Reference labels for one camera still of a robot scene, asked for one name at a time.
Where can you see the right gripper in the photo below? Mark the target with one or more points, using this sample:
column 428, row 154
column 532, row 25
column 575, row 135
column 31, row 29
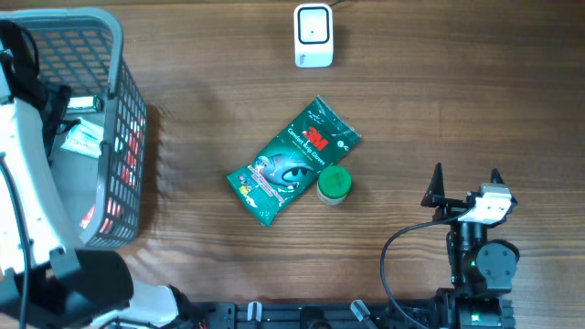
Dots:
column 435, row 196

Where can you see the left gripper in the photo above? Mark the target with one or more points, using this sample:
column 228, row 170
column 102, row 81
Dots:
column 62, row 95

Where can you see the light blue tissue packet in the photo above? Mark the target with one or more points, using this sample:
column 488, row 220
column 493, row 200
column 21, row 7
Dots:
column 84, row 138

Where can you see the green lidded jar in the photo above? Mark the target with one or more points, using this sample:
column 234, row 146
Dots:
column 333, row 185

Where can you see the green 3M gloves packet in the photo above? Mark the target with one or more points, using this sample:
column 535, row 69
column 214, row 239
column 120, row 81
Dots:
column 290, row 162

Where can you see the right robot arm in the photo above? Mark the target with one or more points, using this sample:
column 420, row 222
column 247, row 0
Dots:
column 482, row 269

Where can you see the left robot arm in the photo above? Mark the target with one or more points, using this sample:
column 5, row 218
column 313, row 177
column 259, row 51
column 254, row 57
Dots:
column 50, row 278

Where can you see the grey plastic shopping basket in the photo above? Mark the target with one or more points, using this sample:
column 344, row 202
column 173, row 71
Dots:
column 82, row 49

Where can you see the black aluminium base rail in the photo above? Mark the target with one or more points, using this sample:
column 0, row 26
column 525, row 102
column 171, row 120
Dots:
column 343, row 315

